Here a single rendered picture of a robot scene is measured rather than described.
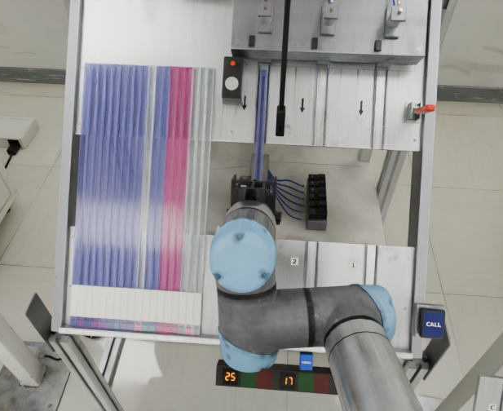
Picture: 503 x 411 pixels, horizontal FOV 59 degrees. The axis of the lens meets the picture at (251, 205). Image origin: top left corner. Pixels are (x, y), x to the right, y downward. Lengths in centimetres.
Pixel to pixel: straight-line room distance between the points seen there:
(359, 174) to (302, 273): 56
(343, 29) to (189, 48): 29
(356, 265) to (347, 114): 28
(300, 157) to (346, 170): 14
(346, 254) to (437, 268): 116
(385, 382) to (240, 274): 18
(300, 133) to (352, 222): 42
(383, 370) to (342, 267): 40
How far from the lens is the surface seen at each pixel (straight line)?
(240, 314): 55
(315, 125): 87
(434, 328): 88
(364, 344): 52
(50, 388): 174
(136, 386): 166
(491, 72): 294
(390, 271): 89
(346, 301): 57
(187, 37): 93
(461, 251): 209
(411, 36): 88
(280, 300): 57
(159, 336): 89
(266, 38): 84
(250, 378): 92
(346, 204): 125
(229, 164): 134
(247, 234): 49
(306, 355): 88
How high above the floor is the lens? 151
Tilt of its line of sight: 47 degrees down
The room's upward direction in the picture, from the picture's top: straight up
